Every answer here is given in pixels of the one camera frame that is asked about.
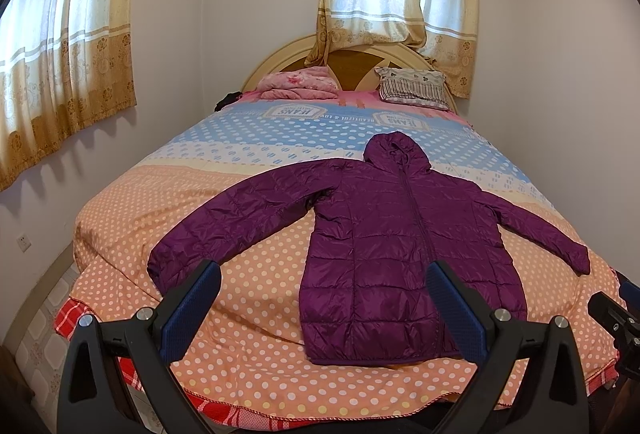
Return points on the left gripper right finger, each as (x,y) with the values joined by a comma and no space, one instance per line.
(552,396)

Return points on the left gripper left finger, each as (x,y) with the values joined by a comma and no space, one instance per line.
(94,397)

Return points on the purple quilted hooded jacket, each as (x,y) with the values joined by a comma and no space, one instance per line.
(379,222)

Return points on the striped grey pillow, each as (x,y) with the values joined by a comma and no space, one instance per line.
(420,88)

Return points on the wooden arched headboard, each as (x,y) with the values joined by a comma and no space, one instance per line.
(353,68)

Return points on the folded pink blanket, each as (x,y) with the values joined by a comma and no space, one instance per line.
(312,83)

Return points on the beige curtain left window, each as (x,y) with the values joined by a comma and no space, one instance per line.
(65,65)

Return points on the white wall socket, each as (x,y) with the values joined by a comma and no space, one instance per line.
(23,242)

